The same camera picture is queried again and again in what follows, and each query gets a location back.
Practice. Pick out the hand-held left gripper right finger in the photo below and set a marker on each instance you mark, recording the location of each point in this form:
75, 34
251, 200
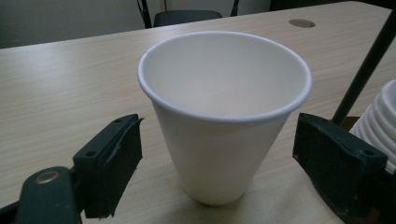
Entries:
339, 161

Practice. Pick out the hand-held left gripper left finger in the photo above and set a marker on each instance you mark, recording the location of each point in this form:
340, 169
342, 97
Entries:
107, 168

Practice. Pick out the stack of white cups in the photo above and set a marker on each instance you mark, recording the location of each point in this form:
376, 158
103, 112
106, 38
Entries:
379, 124

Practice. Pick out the black diagonal rod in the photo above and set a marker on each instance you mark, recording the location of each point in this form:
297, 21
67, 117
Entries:
364, 68

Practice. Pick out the white paper cup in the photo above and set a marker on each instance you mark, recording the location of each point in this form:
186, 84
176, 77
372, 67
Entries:
218, 155

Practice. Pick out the round table grommet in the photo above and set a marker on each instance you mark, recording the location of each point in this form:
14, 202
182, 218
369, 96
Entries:
302, 23

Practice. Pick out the black folding chair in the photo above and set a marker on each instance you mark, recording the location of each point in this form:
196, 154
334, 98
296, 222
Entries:
186, 17

